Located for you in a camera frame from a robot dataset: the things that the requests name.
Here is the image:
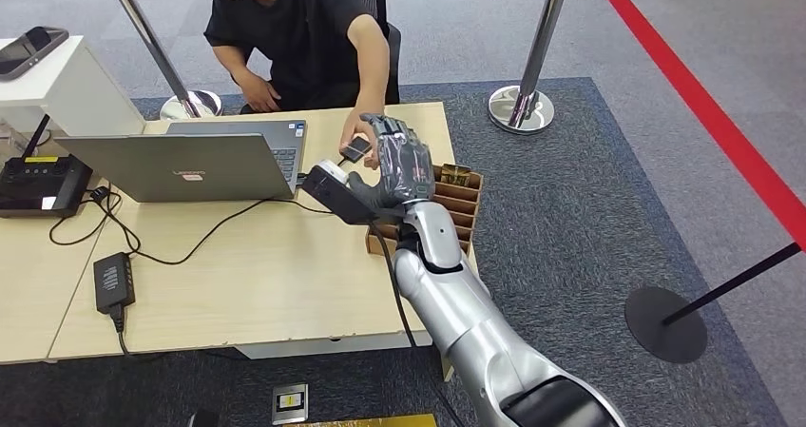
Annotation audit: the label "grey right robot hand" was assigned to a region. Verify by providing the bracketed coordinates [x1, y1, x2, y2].
[347, 113, 437, 213]

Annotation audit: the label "person's right hand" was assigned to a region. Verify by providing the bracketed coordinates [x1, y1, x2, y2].
[241, 74, 282, 114]

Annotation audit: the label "person's left hand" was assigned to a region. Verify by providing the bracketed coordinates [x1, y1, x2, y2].
[339, 111, 380, 170]

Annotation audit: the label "black card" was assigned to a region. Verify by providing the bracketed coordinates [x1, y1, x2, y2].
[339, 135, 374, 164]

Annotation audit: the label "cardboard card organizer box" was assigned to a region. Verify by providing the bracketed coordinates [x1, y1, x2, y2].
[365, 162, 485, 259]

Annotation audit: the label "person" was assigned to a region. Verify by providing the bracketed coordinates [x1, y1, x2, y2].
[181, 0, 404, 170]

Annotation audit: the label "gold brown cards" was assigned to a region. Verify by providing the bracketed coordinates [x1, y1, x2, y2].
[439, 163, 472, 187]

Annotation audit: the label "grey laptop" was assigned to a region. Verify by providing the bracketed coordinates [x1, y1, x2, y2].
[55, 119, 309, 204]

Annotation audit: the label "dark grey carpet mat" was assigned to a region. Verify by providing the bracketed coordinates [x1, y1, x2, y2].
[0, 77, 788, 427]

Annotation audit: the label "white cabinet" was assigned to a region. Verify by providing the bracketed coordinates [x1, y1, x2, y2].
[0, 35, 147, 139]

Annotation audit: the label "white desk base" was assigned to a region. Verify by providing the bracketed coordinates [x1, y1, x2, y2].
[236, 331, 435, 360]

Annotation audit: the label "grey handheld screen device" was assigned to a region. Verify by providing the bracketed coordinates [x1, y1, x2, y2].
[0, 26, 70, 83]

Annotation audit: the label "black controller with antenna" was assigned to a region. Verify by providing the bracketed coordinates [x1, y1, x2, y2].
[0, 113, 94, 219]

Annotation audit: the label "black power adapter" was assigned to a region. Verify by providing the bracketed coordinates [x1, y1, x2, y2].
[92, 252, 137, 356]

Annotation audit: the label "gold plate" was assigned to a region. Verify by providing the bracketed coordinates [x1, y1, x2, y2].
[283, 413, 439, 427]

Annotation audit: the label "metal floor socket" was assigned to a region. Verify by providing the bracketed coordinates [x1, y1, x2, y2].
[272, 383, 310, 427]

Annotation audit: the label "red barrier belt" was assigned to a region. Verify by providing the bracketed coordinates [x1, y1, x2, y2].
[588, 0, 806, 250]

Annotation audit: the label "pale wrist camera, black mount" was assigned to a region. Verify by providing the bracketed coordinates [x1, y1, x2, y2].
[300, 159, 382, 227]

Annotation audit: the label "chrome stanchion post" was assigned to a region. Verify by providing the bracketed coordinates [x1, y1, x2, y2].
[100, 0, 222, 121]
[488, 0, 575, 136]

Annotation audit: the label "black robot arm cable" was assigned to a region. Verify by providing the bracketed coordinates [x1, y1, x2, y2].
[368, 221, 469, 427]

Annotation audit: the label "black laptop power cable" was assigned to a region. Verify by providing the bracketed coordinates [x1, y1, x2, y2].
[48, 186, 335, 268]

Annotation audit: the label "black stanchion post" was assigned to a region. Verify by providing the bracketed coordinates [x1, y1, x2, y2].
[624, 241, 804, 365]

